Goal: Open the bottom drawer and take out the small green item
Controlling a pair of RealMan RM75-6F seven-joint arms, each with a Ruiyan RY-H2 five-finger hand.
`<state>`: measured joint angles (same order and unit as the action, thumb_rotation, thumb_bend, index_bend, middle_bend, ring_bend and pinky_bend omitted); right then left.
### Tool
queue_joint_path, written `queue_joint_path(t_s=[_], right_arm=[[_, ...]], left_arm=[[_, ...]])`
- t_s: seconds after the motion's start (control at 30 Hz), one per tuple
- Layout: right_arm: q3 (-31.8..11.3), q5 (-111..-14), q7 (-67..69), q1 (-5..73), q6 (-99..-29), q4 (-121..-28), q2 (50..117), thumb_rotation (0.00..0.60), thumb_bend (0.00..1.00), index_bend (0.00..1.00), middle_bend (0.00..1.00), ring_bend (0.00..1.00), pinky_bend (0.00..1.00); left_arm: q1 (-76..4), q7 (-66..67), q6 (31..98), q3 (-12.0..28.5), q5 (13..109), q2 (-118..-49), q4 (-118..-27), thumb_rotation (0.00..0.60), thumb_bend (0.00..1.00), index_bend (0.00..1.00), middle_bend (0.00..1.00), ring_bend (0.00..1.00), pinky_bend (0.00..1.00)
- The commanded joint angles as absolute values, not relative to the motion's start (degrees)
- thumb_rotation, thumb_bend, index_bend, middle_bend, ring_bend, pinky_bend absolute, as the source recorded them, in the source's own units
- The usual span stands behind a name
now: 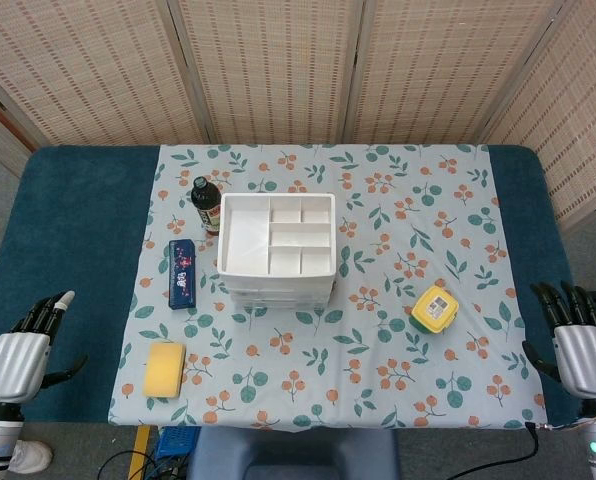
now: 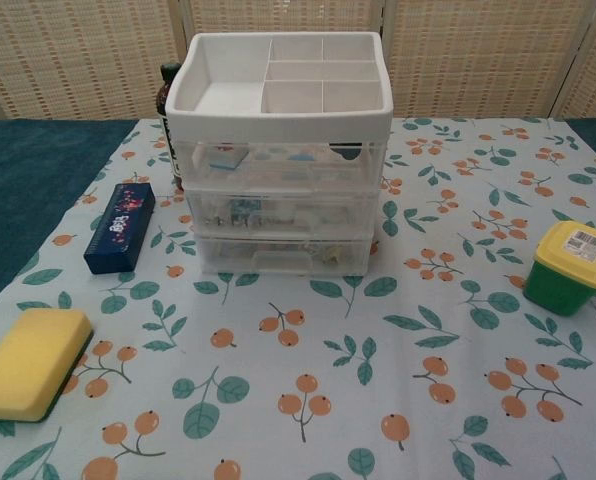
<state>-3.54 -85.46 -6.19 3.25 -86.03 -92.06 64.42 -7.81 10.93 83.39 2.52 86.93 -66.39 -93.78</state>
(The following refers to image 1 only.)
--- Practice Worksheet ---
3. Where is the dark glass sauce bottle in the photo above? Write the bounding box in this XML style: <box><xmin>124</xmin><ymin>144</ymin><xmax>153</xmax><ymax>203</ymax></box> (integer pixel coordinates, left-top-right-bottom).
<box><xmin>190</xmin><ymin>176</ymin><xmax>225</xmax><ymax>236</ymax></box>

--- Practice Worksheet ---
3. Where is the black power cable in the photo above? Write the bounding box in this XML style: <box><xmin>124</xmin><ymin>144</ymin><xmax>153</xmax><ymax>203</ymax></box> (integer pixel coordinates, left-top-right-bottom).
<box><xmin>470</xmin><ymin>422</ymin><xmax>542</xmax><ymax>480</ymax></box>

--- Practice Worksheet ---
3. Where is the teal table cover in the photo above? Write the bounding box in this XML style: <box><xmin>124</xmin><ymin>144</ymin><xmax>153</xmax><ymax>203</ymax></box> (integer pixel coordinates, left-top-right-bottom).
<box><xmin>0</xmin><ymin>144</ymin><xmax>596</xmax><ymax>426</ymax></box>

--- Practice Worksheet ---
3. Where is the blue plastic crate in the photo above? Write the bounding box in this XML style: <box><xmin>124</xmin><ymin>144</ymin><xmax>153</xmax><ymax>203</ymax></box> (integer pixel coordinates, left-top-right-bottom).
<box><xmin>156</xmin><ymin>425</ymin><xmax>202</xmax><ymax>459</ymax></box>

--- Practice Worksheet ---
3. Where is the white plastic drawer organizer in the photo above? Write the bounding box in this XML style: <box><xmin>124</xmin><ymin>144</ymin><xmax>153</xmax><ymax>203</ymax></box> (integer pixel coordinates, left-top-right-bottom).
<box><xmin>216</xmin><ymin>192</ymin><xmax>339</xmax><ymax>311</ymax></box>

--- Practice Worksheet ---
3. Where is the floral print tablecloth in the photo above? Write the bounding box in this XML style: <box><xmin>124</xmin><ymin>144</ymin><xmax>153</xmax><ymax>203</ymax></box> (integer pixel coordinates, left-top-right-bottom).
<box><xmin>106</xmin><ymin>143</ymin><xmax>550</xmax><ymax>432</ymax></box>

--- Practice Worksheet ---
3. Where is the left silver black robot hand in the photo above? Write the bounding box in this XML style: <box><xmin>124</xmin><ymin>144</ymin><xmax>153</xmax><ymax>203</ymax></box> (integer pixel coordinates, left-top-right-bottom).
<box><xmin>0</xmin><ymin>289</ymin><xmax>88</xmax><ymax>402</ymax></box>

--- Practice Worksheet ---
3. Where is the yellow green sponge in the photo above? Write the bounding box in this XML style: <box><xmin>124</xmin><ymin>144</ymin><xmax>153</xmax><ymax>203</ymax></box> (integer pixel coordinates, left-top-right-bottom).
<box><xmin>142</xmin><ymin>341</ymin><xmax>187</xmax><ymax>400</ymax></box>

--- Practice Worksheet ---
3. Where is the dark blue rectangular carton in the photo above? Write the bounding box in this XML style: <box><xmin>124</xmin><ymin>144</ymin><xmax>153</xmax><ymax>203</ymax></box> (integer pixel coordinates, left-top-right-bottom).
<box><xmin>167</xmin><ymin>238</ymin><xmax>198</xmax><ymax>310</ymax></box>

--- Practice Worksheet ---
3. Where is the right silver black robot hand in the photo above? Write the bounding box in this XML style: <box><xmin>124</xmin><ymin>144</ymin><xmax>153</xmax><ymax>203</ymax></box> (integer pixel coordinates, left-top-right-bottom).
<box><xmin>521</xmin><ymin>281</ymin><xmax>596</xmax><ymax>400</ymax></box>

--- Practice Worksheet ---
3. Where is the green tub with yellow lid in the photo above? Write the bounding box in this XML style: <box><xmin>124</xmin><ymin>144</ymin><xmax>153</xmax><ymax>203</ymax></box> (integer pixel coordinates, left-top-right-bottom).
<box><xmin>409</xmin><ymin>284</ymin><xmax>460</xmax><ymax>335</ymax></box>

